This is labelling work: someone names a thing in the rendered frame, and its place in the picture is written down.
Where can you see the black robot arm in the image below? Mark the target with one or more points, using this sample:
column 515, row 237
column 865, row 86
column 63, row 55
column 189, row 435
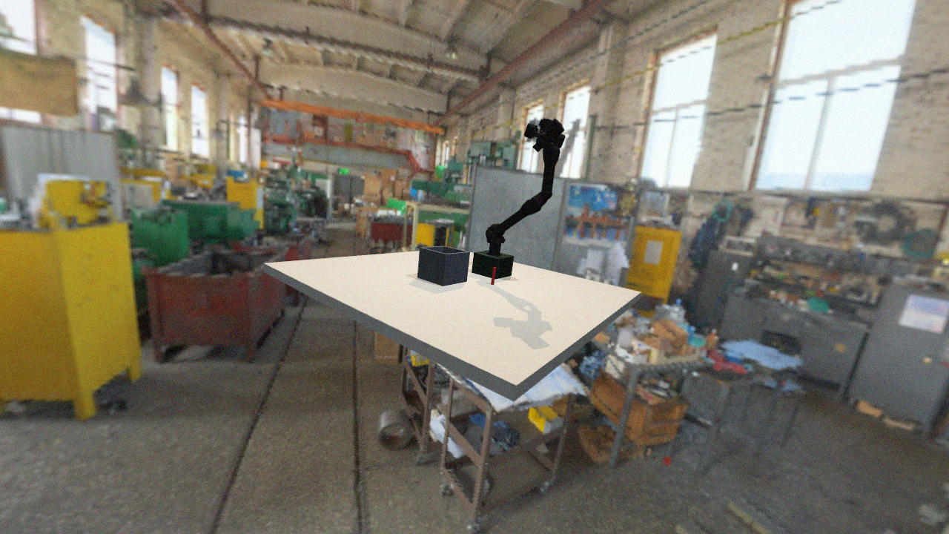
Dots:
column 551, row 154

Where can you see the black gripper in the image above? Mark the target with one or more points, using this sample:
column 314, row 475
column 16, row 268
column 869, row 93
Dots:
column 532, row 130

